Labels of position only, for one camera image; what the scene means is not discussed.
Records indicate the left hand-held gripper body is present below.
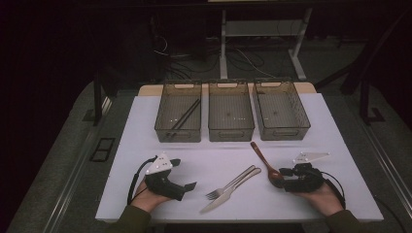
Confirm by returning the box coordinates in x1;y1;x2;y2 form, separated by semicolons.
144;151;188;202

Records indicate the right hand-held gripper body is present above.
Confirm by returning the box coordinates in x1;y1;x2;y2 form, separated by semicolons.
284;150;330;194

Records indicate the transparent brown plastic bin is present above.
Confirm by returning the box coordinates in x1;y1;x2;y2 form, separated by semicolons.
207;80;256;143
154;81;203;144
252;78;311;142

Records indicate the brown wooden spoon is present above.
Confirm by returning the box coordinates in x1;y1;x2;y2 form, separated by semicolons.
250;141;286;189

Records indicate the steel table knife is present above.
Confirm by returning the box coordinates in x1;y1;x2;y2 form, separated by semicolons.
198;167;262;215

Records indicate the black chopstick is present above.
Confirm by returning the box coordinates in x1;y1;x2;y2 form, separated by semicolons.
165;100;202;139
169;98;199;134

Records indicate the steel fork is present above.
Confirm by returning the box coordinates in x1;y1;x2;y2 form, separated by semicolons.
205;164;257;201

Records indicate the person's left hand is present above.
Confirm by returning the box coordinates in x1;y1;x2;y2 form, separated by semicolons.
130;179;173;214

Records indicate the person's right hand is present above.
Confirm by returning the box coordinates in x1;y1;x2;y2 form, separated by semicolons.
292;183;344;217

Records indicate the white table cover sheet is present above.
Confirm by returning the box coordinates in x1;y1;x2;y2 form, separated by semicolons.
95;92;385;224

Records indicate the black metal stand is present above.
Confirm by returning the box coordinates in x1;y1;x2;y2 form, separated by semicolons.
315;9;387;125

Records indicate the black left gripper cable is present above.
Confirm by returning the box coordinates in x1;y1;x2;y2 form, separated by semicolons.
126;155;158;206

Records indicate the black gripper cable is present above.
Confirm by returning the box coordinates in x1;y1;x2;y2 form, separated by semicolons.
320;170;347;210
126;155;158;206

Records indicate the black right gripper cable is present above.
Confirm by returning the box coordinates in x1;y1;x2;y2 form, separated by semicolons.
320;170;347;210

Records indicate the black floor frame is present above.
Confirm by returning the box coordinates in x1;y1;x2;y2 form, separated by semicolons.
89;137;117;163

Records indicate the metal floor rail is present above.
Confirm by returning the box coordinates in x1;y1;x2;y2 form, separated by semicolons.
362;124;412;208
42;96;113;233

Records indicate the black floor cable bundle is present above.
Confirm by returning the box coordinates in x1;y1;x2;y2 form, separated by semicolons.
150;16;270;81

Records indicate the white floor cable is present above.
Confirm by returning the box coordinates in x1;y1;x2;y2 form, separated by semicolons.
235;48;277;79

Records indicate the white desk frame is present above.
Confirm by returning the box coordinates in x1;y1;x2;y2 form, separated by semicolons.
219;8;314;82

